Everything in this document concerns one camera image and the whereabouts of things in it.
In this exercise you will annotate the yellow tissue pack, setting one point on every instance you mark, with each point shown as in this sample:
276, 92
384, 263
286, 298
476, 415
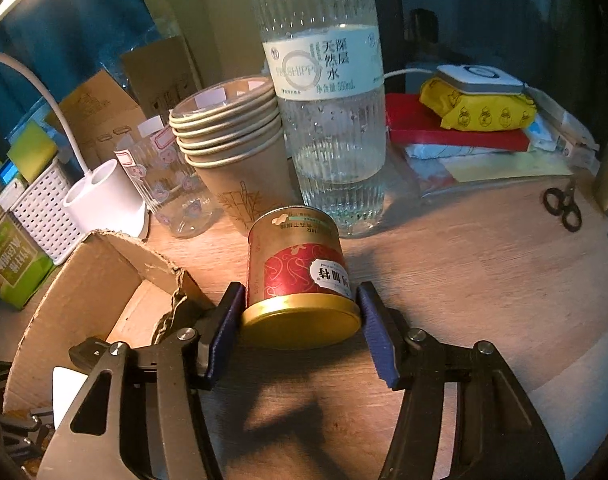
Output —
479, 110

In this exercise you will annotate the pale yellow paper sheet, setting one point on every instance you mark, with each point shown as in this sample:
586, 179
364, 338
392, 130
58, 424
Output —
514, 166

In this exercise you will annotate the clear printed glass cup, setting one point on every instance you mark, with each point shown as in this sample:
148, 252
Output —
169, 195

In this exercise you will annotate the dark glass window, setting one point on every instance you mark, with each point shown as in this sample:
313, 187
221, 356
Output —
484, 10

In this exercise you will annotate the stack of brown paper cups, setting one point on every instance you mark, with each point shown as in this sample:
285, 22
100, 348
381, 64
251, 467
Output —
234, 170

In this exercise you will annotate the cardboard box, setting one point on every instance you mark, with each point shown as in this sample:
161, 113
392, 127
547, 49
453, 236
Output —
49, 310

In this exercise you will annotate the clear plastic water bottle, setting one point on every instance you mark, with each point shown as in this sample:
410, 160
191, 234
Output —
329, 160

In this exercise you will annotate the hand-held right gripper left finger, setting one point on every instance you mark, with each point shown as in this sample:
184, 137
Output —
224, 340

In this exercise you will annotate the clear plastic packet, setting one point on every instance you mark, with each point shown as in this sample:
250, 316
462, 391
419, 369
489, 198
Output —
439, 170

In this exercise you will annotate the small blue screen device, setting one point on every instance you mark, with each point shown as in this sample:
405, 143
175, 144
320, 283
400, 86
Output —
8, 172

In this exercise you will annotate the red can with gold lid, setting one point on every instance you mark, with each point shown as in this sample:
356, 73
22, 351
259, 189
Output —
299, 270

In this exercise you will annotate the red book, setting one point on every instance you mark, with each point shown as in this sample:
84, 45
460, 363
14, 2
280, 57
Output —
419, 125

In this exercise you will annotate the small white box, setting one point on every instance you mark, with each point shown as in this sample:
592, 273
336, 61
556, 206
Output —
10, 195

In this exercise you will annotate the green snack bag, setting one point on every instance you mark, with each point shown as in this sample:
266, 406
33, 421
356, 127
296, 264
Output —
14, 270

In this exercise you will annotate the brown lamp carton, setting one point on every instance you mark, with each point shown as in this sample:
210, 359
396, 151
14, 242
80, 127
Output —
99, 110

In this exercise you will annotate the small black scissors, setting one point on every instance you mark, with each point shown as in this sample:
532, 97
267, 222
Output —
564, 207

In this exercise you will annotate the white flat charging pad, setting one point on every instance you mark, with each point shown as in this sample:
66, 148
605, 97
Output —
479, 77

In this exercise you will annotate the yellow green sponge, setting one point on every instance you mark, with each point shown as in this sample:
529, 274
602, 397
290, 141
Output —
31, 150

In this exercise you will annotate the white perforated plastic basket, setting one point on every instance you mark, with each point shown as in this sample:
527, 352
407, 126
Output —
44, 210

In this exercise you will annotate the white desk lamp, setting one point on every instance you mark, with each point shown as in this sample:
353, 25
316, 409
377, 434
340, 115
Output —
104, 200

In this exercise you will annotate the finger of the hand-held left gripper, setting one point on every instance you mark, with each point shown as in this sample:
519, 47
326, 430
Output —
91, 352
14, 422

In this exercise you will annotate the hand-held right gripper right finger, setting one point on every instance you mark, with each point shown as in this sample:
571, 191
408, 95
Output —
381, 345

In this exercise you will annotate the white flat carton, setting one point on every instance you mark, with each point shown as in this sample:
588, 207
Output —
564, 125

